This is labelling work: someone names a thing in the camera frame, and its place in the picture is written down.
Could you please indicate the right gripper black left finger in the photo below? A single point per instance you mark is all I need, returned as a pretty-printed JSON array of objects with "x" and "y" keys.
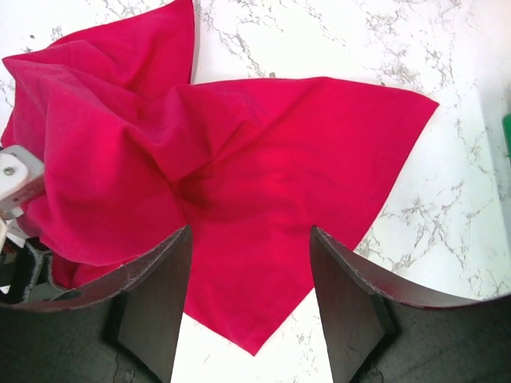
[{"x": 121, "y": 327}]

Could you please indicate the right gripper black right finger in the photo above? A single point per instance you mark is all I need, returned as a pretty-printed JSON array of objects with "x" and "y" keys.
[{"x": 380, "y": 327}]

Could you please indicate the red t-shirt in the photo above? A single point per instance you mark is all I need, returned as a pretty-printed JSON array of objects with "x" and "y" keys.
[{"x": 133, "y": 151}]

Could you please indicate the green plastic bin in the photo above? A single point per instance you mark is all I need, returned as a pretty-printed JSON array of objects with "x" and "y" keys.
[{"x": 506, "y": 125}]

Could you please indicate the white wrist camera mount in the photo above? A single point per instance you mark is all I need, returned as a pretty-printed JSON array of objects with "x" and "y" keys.
[{"x": 22, "y": 180}]

